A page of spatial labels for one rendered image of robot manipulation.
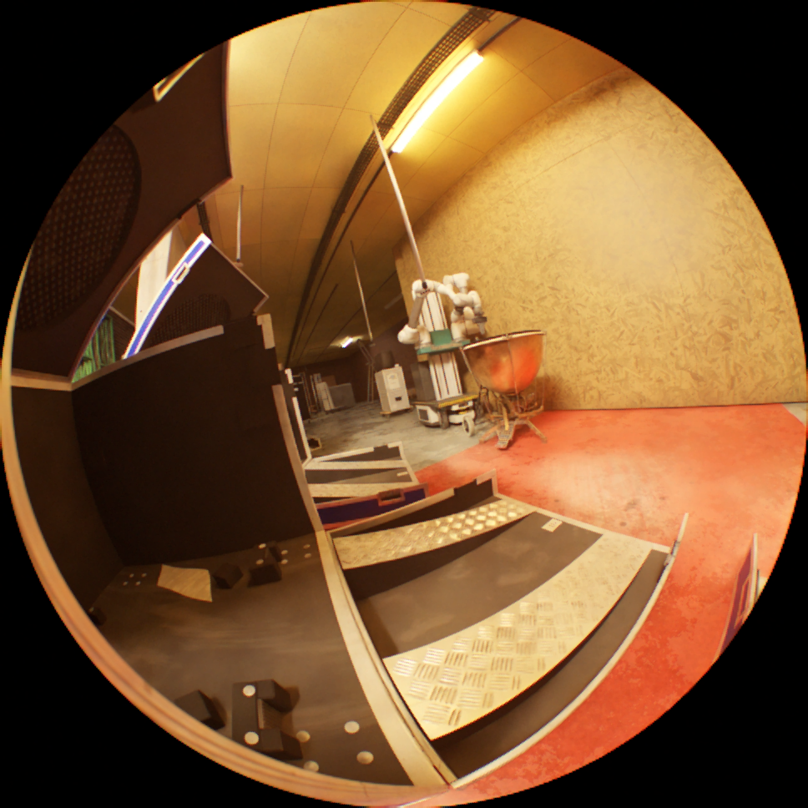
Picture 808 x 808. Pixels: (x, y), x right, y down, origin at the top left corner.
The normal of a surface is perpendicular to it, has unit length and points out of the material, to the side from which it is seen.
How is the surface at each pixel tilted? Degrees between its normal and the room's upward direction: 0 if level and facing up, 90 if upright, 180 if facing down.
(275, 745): 0
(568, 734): 0
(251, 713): 0
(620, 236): 90
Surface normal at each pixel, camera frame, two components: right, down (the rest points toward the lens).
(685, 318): -0.86, 0.23
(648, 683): -0.21, -0.97
